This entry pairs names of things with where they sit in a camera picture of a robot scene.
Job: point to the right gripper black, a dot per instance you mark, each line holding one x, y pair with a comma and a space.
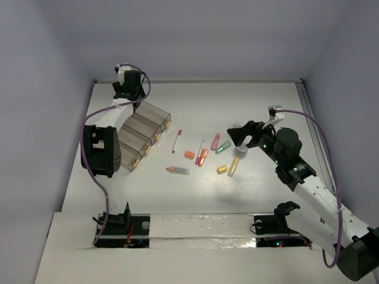
253, 128

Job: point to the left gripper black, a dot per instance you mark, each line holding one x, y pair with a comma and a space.
127, 95

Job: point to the purple glitter jar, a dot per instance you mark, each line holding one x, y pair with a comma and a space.
241, 150
237, 125

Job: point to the green highlighter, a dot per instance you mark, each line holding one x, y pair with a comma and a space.
223, 147

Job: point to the pink highlighter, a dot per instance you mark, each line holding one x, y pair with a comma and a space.
215, 142

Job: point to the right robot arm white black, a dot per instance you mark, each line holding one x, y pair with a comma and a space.
334, 227

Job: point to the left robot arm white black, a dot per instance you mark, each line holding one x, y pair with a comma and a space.
100, 148

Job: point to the clear drawer organizer top compartment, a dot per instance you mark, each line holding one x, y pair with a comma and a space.
154, 114

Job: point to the yellow highlighter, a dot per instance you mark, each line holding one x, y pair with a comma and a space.
233, 167

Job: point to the yellow cap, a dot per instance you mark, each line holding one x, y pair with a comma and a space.
222, 169

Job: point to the white pen magenta cap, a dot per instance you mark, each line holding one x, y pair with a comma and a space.
199, 152

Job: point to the orange eraser cap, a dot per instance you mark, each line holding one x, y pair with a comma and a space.
189, 154

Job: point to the white pen red cap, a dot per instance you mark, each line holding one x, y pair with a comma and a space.
176, 141

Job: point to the clear highlighter orange tip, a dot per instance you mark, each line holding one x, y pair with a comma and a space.
178, 170

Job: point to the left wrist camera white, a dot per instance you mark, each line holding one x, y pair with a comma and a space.
121, 70

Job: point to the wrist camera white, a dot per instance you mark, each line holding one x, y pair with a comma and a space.
275, 115
121, 70

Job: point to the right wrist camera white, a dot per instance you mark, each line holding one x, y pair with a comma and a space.
275, 115

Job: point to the aluminium rail right edge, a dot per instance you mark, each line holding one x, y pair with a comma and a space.
318, 139

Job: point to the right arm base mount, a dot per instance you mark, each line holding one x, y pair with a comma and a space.
273, 231

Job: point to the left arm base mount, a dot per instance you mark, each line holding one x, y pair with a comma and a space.
124, 230

